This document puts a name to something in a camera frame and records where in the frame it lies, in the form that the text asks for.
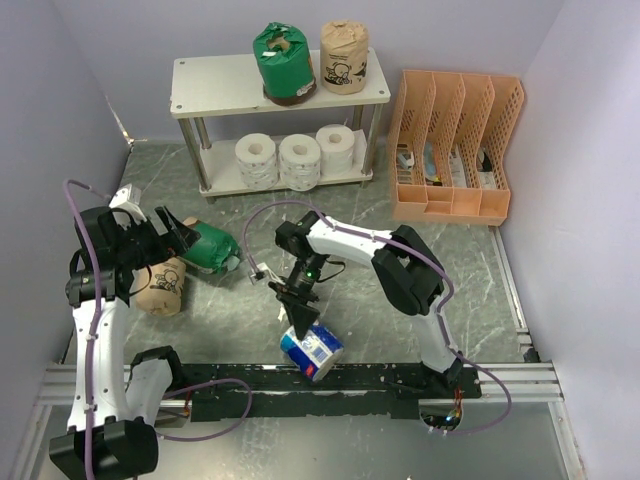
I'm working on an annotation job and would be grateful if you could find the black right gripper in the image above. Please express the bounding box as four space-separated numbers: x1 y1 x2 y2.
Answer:
268 253 327 340

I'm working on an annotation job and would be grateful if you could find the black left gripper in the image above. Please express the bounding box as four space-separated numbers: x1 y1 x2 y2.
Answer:
115 204 200 269

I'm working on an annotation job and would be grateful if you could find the green torn roll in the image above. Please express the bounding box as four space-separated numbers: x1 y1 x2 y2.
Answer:
181 217 241 274

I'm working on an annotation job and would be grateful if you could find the blue paper roll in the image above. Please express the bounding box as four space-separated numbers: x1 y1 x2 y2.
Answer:
280 322 344 382

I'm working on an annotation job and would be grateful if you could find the white floral roll front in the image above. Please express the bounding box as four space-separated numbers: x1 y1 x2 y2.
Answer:
234 133 279 191

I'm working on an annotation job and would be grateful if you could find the white unwrapped loose-end roll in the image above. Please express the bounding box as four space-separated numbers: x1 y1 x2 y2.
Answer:
315 124 356 177

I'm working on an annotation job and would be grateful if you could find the green paper roll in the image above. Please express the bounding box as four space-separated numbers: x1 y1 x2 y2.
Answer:
253 22 317 107

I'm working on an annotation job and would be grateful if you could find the brown cartoon paper roll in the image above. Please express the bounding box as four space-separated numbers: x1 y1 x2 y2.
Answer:
320 20 369 95

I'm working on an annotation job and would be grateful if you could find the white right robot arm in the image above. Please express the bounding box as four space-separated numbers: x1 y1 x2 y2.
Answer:
269 211 463 398

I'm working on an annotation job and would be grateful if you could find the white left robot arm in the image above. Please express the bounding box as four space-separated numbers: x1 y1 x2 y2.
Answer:
49 206 200 479

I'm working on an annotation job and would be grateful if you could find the grey two-tier shelf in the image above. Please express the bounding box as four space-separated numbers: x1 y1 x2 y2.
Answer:
170 48 391 203

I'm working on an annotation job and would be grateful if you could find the brown wrapped roll left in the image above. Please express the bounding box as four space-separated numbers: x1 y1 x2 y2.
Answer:
132 258 186 316

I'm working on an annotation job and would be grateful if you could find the orange plastic file organizer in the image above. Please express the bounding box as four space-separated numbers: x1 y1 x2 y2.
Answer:
387 70 525 226

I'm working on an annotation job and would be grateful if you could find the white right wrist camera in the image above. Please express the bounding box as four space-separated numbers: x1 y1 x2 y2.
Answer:
249 263 283 285

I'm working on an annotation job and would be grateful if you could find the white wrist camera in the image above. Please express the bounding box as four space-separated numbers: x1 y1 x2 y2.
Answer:
249 263 283 285
109 184 147 223

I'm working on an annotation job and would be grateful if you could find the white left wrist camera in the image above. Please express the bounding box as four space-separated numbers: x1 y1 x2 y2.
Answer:
109 184 147 223

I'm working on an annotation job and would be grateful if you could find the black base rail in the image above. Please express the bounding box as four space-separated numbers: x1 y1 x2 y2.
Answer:
182 363 481 420

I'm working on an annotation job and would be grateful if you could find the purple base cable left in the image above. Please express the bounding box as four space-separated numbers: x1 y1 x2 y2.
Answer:
157 377 254 442

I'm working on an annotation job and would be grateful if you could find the aluminium frame rail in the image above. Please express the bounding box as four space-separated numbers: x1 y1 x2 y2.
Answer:
35 362 564 406

